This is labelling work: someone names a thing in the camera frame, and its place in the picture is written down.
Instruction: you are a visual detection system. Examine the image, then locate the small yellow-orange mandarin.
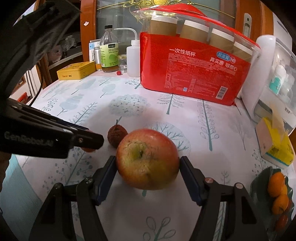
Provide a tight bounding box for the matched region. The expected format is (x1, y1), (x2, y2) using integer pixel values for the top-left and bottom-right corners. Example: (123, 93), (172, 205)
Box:
(272, 194), (289, 215)

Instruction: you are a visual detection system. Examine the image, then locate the small red cherry tomato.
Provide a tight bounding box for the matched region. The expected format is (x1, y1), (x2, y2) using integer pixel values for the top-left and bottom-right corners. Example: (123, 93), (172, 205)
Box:
(275, 213), (288, 233)

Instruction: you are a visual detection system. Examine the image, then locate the blue white small box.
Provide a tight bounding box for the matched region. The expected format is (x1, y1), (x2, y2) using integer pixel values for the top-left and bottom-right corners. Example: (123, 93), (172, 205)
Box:
(89, 39), (101, 61)

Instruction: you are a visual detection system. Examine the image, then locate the orange mandarin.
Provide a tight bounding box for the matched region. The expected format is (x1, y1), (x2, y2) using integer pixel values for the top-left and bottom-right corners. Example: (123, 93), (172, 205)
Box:
(267, 172), (285, 197)

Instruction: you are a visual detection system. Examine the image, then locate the red-yellow apple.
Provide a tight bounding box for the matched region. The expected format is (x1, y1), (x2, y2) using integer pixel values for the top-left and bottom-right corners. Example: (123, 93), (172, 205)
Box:
(116, 128), (180, 190)

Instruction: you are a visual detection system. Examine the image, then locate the black cable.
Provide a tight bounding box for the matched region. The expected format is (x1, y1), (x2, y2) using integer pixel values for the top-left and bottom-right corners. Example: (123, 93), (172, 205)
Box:
(28, 74), (45, 107)

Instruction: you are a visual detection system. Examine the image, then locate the dark green scalloped plate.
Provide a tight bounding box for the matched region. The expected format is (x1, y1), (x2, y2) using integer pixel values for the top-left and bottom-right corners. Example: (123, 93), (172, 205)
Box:
(250, 167), (295, 240)

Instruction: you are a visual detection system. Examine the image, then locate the yellow tin box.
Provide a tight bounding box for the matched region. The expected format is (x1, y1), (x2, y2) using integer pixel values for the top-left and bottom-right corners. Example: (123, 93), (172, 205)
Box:
(57, 61), (96, 80)

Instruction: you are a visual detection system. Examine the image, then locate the yellow tissue pack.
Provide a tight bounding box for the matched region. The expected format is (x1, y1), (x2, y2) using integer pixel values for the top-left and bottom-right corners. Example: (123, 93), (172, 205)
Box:
(255, 105), (295, 169)

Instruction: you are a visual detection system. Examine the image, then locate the white plastic storage box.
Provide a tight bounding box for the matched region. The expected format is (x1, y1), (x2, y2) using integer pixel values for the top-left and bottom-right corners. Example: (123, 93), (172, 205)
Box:
(241, 35), (295, 135)

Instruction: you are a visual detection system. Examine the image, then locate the person's hand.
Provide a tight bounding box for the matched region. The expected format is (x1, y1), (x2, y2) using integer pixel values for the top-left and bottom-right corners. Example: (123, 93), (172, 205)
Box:
(0, 152), (11, 192)

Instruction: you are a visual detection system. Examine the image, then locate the patterned tablecloth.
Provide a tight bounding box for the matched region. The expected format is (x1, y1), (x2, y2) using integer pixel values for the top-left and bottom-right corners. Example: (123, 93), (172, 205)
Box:
(1, 73), (287, 240)

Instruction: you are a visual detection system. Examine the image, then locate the small glass jar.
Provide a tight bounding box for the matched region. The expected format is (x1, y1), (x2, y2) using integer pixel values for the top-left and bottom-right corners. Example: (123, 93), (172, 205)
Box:
(118, 54), (127, 73)

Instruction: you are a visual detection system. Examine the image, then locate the dark red lychee on table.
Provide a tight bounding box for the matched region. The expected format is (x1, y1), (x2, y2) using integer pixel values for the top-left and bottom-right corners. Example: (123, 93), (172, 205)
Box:
(107, 120), (128, 148)

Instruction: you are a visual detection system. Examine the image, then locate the white squeeze bottle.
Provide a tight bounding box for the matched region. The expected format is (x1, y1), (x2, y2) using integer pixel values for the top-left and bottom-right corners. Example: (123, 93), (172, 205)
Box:
(114, 27), (140, 77)

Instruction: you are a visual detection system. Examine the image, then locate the red paper cup package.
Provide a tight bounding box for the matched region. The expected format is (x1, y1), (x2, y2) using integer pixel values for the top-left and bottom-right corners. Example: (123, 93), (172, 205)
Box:
(134, 4), (261, 105)

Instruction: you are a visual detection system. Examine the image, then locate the green label glass bottle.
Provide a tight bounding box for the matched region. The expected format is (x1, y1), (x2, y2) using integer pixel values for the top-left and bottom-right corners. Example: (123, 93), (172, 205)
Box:
(100, 25), (119, 73)

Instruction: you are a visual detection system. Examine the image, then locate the small metal can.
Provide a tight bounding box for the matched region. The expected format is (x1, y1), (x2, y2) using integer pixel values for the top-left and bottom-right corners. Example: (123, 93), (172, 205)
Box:
(94, 46), (102, 71)

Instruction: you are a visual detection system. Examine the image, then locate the wooden glass cabinet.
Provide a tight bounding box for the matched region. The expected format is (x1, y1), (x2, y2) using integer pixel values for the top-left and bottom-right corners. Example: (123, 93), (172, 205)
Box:
(37, 1), (274, 88)

